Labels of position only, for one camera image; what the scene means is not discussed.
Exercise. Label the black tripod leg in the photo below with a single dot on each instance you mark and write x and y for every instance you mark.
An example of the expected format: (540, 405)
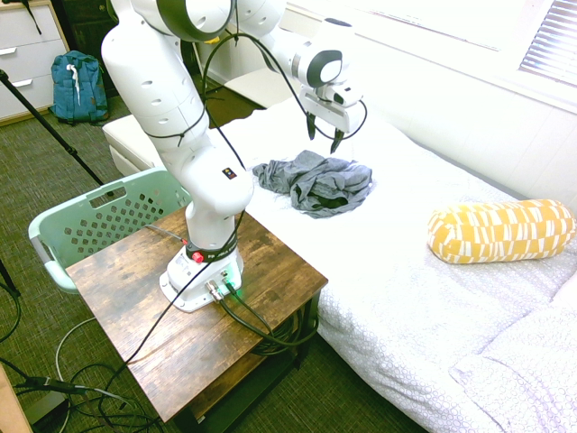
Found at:
(49, 128)

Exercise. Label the grey clothing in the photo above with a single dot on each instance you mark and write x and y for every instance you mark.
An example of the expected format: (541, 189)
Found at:
(324, 180)

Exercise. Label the black power adapter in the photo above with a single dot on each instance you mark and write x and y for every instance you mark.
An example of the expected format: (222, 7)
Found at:
(54, 386)

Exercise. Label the mint green laundry basket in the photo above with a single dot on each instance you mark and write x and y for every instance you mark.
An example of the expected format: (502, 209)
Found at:
(58, 216)

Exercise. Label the light wooden furniture edge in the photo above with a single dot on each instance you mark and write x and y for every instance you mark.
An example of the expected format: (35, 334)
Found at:
(11, 406)

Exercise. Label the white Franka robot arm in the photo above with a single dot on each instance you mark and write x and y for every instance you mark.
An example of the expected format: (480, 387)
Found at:
(180, 113)

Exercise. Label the yellow white patterned bolster pillow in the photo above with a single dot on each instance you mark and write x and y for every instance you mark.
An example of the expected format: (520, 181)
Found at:
(500, 230)

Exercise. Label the dark wooden cabinet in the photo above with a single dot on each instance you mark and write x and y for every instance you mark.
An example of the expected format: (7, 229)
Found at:
(90, 27)

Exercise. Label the white patterned quilt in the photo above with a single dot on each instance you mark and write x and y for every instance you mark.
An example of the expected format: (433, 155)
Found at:
(532, 370)

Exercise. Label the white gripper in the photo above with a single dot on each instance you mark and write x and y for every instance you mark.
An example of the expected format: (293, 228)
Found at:
(322, 110)

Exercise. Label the blue backpack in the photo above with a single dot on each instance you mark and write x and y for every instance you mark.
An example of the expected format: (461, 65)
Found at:
(79, 85)

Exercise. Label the rustic wooden side table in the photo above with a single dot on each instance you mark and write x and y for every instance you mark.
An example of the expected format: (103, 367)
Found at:
(189, 343)

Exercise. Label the cream upholstered ottoman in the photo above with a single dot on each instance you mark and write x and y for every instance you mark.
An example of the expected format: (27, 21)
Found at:
(124, 144)

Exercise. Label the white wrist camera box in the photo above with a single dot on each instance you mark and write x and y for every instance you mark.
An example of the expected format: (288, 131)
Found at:
(348, 95)

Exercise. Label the white drawer dresser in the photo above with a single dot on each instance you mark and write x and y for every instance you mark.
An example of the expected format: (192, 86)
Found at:
(27, 58)

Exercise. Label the white covered bed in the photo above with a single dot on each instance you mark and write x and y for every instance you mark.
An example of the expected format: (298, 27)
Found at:
(383, 279)

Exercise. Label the window blind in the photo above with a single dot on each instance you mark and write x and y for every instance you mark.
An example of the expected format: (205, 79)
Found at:
(552, 40)

